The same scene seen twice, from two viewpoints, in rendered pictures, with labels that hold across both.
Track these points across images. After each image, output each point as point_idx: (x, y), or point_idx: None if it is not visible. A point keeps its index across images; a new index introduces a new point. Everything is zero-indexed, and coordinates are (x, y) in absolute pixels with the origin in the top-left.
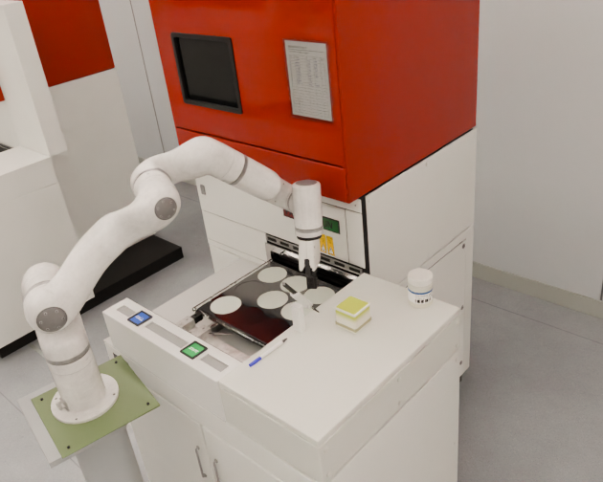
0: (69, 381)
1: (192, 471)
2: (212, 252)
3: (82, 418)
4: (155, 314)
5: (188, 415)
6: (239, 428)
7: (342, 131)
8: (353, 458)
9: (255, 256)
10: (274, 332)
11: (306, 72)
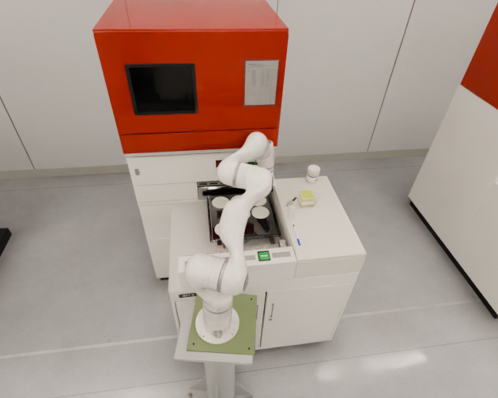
0: (229, 315)
1: None
2: (142, 210)
3: (235, 331)
4: (212, 253)
5: (254, 293)
6: (305, 276)
7: (280, 108)
8: None
9: (185, 199)
10: (267, 227)
11: (261, 78)
